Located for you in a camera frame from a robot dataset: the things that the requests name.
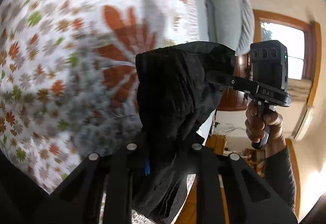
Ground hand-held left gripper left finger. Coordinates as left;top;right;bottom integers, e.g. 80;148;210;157
33;143;151;224

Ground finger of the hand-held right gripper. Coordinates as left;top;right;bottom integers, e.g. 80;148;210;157
205;70;260;92

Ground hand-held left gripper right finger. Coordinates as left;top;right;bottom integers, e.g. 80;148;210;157
190;143;298;224

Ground black pants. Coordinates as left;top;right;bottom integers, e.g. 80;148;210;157
132;41;236;220

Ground person's right forearm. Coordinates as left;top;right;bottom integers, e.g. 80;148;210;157
263;135;297;215

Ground person's right hand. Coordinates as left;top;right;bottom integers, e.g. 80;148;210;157
244;105;284;150

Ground wooden headboard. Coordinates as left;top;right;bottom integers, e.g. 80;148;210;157
218;54;252;111

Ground wooden nightstand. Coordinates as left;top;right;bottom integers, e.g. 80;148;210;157
207;134;227;155

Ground wooden framed window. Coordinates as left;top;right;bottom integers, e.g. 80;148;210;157
253;9;322;106

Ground light blue pillow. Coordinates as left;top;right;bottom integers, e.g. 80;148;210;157
205;0;245;54

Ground light blue bed sheet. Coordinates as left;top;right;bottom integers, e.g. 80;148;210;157
190;0;212;43

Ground floral quilt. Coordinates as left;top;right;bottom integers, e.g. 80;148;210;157
0;0;199;195

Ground hanging cables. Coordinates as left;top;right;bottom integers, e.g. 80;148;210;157
216;121;245;136

